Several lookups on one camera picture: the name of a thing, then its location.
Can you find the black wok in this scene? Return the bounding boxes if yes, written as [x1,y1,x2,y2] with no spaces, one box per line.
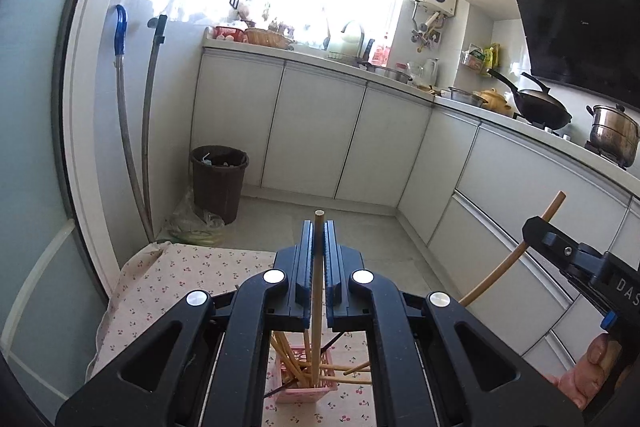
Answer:
[486,67,573,130]

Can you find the white kettle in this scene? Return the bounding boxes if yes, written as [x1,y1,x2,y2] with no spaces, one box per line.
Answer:
[422,58,441,89]

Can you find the yellow and green packets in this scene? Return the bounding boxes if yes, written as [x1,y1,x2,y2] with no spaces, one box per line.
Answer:
[460,42,501,78]

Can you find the red plastic basket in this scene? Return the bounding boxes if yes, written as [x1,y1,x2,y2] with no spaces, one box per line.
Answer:
[213,24,250,43]

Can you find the wicker basket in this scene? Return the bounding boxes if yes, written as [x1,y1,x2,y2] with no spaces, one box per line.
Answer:
[243,27,296,50]

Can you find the light wooden chopstick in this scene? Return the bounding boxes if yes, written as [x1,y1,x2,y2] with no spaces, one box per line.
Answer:
[312,208,326,387]
[458,190,567,308]

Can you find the blue handled mop pole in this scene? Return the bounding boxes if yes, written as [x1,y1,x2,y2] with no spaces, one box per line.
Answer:
[112,4,156,243]

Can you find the plastic bag with vegetables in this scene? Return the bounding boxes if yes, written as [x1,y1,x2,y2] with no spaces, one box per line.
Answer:
[167,189,226,246]

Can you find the black range hood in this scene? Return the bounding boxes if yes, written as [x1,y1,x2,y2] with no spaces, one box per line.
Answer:
[505,0,640,106]

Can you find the steel stock pot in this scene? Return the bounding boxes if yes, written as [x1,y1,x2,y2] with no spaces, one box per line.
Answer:
[585,103,640,168]

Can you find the pink plastic basket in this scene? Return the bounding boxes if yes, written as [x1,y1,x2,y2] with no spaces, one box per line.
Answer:
[273,344,337,404]

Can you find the brown trash bin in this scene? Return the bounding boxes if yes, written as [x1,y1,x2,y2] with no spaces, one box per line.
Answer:
[190,145,250,226]

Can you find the steel bowl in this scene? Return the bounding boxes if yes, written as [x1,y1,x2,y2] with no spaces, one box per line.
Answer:
[448,86,487,108]

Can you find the sliding glass door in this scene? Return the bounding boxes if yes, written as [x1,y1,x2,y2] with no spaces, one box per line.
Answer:
[0,0,131,427]

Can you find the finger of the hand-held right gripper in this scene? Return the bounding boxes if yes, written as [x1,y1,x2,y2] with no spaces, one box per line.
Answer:
[522,216,609,289]

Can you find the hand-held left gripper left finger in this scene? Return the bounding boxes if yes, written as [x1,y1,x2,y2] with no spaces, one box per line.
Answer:
[55,220,317,427]

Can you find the black chopstick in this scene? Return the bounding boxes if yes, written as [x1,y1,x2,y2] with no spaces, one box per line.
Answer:
[264,338,338,401]

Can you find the white plastic jug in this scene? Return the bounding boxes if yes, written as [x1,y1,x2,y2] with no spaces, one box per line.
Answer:
[327,20,365,58]

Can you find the white kitchen cabinets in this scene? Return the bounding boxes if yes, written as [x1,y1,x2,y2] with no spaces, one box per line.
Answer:
[190,39,640,369]

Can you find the yellow clay pot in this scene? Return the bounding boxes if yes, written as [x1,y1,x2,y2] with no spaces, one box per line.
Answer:
[472,87,515,117]

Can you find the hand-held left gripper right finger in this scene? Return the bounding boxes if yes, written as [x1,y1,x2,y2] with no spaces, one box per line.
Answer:
[324,220,584,427]

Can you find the person's right hand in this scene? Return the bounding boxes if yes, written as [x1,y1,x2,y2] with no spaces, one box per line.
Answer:
[544,333,624,411]

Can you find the bunch of wooden chopsticks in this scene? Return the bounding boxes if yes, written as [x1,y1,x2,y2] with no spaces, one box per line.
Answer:
[270,330,374,391]

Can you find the floral tablecloth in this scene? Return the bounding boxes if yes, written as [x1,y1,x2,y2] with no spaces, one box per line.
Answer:
[85,240,392,427]

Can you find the red bottle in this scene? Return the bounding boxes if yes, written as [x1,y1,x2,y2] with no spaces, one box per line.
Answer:
[372,34,392,66]

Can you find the steel saucepan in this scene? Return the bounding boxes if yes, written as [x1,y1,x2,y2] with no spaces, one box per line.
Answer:
[359,60,414,84]

